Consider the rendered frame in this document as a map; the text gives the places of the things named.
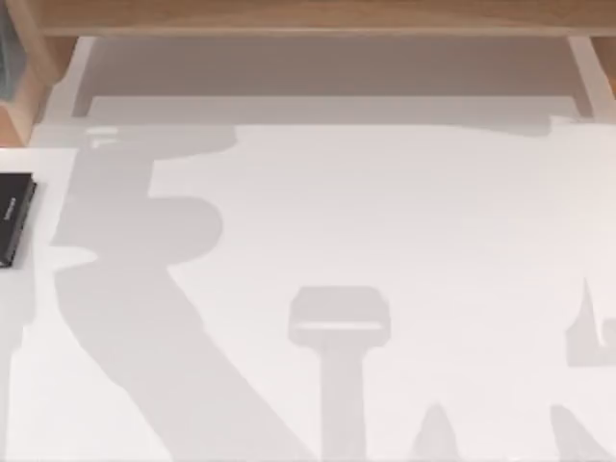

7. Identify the wooden cupboard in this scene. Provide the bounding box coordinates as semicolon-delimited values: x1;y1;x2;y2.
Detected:
0;0;616;148

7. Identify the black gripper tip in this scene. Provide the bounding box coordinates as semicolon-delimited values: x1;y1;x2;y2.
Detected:
0;172;39;270

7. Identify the grey-green glass panel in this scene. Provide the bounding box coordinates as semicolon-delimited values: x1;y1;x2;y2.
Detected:
0;0;26;103

